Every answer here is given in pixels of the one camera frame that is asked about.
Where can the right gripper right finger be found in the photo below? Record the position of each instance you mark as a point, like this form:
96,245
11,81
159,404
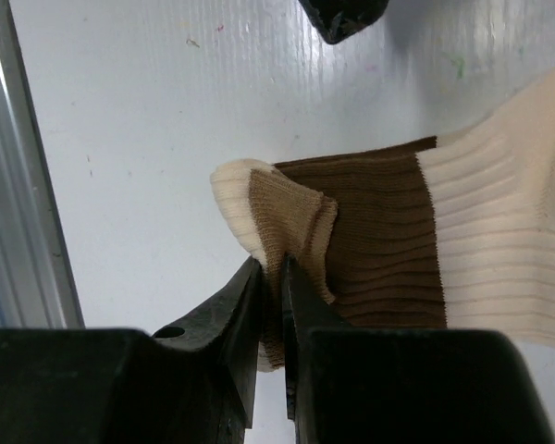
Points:
348,384

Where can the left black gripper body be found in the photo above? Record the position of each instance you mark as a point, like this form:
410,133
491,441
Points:
337,20

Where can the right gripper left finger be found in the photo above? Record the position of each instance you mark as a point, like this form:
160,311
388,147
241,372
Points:
193,381

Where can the cream brown sock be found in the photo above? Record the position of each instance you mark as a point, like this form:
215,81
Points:
453,231

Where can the aluminium frame rail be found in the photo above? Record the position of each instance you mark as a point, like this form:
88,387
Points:
37,288

